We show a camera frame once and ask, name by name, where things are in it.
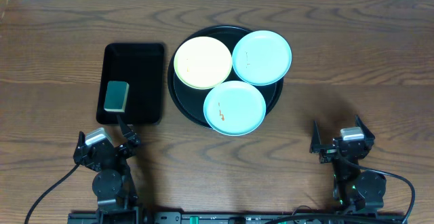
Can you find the green yellow sponge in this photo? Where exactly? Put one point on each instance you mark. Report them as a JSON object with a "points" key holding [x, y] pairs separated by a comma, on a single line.
{"points": [[116, 96]]}

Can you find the light blue plate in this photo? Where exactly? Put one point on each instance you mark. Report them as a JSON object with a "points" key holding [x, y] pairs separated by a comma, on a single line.
{"points": [[234, 108], [262, 58]]}

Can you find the black rectangular tray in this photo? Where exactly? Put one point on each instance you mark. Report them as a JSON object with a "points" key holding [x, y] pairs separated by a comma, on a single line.
{"points": [[141, 65]]}

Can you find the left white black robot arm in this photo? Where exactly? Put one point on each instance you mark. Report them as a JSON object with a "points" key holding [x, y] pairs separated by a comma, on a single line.
{"points": [[113, 185]]}

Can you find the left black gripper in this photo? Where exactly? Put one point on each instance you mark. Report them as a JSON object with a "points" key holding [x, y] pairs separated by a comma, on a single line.
{"points": [[106, 150]]}

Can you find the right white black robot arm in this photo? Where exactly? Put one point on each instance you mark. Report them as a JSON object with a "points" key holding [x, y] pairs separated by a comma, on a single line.
{"points": [[358, 191]]}

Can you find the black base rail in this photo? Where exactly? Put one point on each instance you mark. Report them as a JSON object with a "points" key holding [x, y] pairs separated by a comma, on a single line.
{"points": [[200, 218]]}

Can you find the round black serving tray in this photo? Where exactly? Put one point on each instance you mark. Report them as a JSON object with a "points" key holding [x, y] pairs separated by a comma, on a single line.
{"points": [[190, 101]]}

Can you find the yellow plate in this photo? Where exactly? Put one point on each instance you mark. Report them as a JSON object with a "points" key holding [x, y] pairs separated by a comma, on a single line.
{"points": [[202, 62]]}

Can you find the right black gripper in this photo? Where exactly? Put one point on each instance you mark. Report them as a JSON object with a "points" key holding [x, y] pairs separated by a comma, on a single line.
{"points": [[327, 151]]}

